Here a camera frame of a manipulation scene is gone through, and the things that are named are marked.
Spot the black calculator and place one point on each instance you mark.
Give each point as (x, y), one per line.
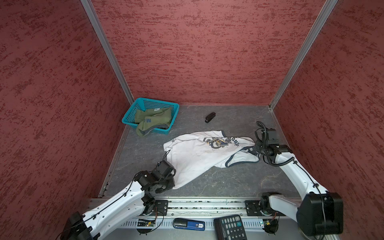
(230, 228)

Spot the teal plastic laundry basket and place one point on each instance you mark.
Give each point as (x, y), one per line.
(144, 104)

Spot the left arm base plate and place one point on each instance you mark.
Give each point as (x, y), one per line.
(161, 206)

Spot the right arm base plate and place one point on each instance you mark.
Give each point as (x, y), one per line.
(253, 208)

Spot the grey metal corner post left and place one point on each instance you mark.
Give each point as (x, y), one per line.
(97, 26)

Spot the grey metal corner post right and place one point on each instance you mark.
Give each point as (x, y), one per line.
(317, 26)

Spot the green tank top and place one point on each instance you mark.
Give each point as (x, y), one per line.
(150, 119)

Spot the white tank top navy trim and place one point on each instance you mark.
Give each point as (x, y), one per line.
(194, 154)

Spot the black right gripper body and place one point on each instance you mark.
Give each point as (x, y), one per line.
(259, 146)

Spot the left small circuit board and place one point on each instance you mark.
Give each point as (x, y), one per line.
(146, 223)

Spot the small black stapler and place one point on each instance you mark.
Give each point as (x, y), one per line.
(209, 117)

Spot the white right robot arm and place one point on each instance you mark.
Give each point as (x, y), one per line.
(319, 212)

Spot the grey metal corner post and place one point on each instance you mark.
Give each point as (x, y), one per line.
(317, 26)
(97, 26)

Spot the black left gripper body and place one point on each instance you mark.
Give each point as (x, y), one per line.
(165, 183)

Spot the aluminium rail frame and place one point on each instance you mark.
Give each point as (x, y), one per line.
(180, 207)

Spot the blue black handheld device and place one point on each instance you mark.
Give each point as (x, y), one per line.
(186, 224)

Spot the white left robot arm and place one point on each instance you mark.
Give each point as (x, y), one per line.
(137, 198)

